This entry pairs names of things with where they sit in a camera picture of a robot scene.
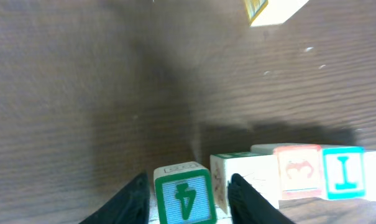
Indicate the yellow top wooden block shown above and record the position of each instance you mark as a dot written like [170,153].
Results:
[370,174]

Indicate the red number 3 block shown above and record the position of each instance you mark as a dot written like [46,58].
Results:
[299,168]

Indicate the white airplane picture block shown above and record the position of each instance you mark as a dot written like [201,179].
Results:
[271,12]

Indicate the green number 5 block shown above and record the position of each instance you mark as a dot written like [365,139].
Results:
[184,194]

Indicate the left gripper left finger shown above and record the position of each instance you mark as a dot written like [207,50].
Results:
[131,205]

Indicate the plain beige wooden block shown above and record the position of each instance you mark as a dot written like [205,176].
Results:
[260,171]

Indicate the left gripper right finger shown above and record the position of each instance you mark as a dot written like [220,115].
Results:
[247,206]

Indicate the blue letter I block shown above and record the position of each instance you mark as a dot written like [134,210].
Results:
[343,172]

